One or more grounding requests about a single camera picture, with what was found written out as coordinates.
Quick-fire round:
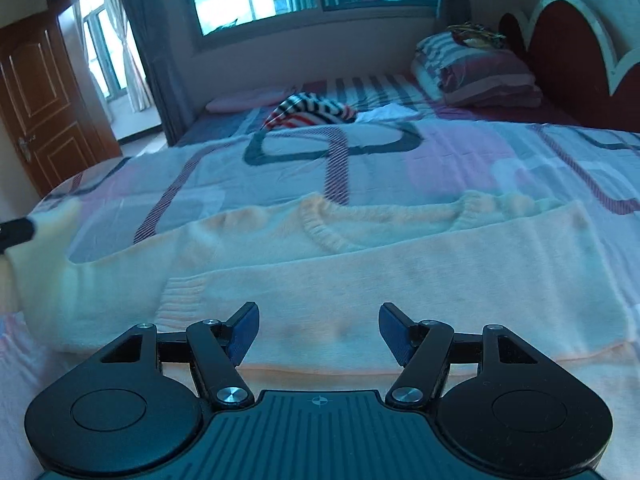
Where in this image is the grey curtain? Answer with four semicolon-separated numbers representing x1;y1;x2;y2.
111;0;193;147

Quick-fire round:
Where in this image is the red heart-shaped headboard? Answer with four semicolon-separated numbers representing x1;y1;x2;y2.
497;0;640;133

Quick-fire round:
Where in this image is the white cloth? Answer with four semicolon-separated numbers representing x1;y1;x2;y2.
357;103;436;123

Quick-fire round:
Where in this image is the pale sheer curtain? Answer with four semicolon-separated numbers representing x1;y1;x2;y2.
107;10;153;113

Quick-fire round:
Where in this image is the balcony window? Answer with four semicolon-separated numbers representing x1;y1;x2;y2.
75;0;126;106

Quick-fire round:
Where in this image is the striped cloth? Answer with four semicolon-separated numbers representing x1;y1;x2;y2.
262;91;358;131

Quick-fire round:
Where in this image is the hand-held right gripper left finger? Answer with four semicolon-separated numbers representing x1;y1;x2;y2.
100;302;261;411

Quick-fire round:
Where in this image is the striped pillow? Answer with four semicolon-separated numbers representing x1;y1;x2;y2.
411;31;543;107

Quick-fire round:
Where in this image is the dark patterned cloth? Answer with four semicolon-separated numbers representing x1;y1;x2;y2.
446;22;507;51

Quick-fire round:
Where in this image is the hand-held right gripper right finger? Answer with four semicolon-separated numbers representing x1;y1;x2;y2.
379;303;541;408

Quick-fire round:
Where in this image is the brown wooden door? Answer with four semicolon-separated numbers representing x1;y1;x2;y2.
0;12;123;198

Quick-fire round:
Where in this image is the cream fleece towel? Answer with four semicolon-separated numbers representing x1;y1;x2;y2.
0;191;640;480

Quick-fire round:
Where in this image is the striped bed sheet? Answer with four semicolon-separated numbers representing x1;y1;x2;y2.
175;72;581;147

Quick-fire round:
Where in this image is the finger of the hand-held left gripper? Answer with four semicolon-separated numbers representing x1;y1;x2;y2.
0;216;39;254

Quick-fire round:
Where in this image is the pink pillow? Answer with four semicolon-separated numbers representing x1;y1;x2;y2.
206;87;301;113

